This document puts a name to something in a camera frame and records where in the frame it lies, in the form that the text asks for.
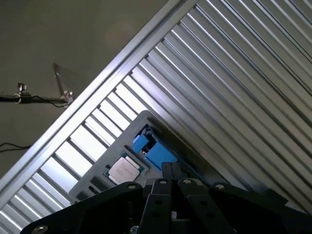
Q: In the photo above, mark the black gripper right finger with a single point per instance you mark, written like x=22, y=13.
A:
x=200, y=209

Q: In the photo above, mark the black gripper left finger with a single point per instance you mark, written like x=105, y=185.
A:
x=156, y=207

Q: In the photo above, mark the CPU with silver lid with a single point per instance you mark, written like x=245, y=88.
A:
x=123, y=168

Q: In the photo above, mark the large blue printed block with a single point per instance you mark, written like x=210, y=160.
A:
x=159, y=154

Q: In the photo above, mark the small blue printed block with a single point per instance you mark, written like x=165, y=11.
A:
x=139, y=144

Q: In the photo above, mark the grey parts rack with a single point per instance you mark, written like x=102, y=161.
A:
x=114, y=146

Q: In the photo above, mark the black rod with silver clamps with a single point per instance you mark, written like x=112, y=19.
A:
x=44, y=98

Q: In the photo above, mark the clear acrylic plate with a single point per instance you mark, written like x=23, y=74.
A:
x=62, y=78

